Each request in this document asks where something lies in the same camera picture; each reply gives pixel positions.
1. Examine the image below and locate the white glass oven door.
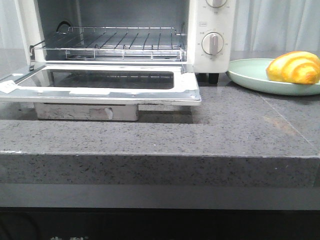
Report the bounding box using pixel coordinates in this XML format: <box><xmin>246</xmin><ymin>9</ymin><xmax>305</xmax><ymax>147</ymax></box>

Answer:
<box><xmin>0</xmin><ymin>62</ymin><xmax>201</xmax><ymax>122</ymax></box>

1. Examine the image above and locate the yellow croissant bread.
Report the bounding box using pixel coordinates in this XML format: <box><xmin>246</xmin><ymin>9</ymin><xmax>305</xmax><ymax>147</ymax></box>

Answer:
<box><xmin>266</xmin><ymin>51</ymin><xmax>320</xmax><ymax>85</ymax></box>

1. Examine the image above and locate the white Toshiba toaster oven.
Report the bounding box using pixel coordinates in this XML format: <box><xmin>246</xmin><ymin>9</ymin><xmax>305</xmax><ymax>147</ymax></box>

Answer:
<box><xmin>14</xmin><ymin>0</ymin><xmax>236</xmax><ymax>84</ymax></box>

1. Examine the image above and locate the lower white timer knob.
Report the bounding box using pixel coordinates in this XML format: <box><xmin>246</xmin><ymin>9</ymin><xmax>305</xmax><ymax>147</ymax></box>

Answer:
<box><xmin>201</xmin><ymin>32</ymin><xmax>224</xmax><ymax>56</ymax></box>

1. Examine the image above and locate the light green round plate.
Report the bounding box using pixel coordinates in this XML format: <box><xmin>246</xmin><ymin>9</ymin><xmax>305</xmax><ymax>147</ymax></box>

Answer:
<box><xmin>226</xmin><ymin>58</ymin><xmax>320</xmax><ymax>96</ymax></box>

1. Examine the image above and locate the upper white temperature knob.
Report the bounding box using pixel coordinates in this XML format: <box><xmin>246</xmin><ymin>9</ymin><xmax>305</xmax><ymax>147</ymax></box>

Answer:
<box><xmin>206</xmin><ymin>0</ymin><xmax>227</xmax><ymax>8</ymax></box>

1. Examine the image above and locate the metal wire oven rack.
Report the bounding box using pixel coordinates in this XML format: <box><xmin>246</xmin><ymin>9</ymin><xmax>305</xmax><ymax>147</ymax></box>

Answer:
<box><xmin>29</xmin><ymin>25</ymin><xmax>187</xmax><ymax>62</ymax></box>

